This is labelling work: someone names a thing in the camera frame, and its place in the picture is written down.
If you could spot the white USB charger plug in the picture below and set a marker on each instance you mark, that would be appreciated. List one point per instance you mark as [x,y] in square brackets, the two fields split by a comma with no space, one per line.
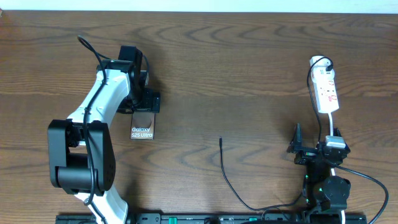
[320,63]

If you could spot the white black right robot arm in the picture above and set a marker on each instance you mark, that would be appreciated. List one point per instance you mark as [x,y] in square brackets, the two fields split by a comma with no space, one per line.
[325,192]

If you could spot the white power strip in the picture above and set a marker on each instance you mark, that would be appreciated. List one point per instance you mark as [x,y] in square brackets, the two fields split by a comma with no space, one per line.
[325,90]

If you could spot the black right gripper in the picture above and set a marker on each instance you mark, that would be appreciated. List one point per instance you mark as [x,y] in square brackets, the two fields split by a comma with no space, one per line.
[295,146]

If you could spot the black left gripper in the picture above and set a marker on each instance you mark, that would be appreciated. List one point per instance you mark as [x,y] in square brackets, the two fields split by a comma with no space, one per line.
[147,106]

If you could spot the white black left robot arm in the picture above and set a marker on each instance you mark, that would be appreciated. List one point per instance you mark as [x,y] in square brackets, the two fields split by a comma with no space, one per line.
[81,155]

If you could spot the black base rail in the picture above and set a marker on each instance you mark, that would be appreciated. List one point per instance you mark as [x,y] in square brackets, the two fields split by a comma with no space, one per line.
[156,218]

